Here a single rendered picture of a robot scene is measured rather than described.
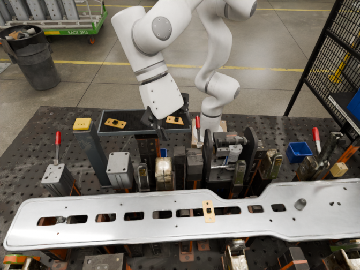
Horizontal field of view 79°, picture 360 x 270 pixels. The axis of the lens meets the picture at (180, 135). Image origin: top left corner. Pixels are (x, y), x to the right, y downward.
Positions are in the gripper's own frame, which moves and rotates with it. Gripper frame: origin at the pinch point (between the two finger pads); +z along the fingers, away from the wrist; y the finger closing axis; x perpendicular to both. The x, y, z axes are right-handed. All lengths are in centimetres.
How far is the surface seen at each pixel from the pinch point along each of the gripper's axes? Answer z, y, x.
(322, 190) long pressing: 50, -41, 17
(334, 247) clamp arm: 56, -22, 26
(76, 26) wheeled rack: -116, -127, -372
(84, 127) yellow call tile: -5.8, 12.2, -43.2
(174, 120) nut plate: 5.2, -15.4, -22.7
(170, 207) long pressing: 30.6, 6.0, -15.3
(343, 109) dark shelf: 40, -95, 10
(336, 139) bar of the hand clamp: 28, -46, 22
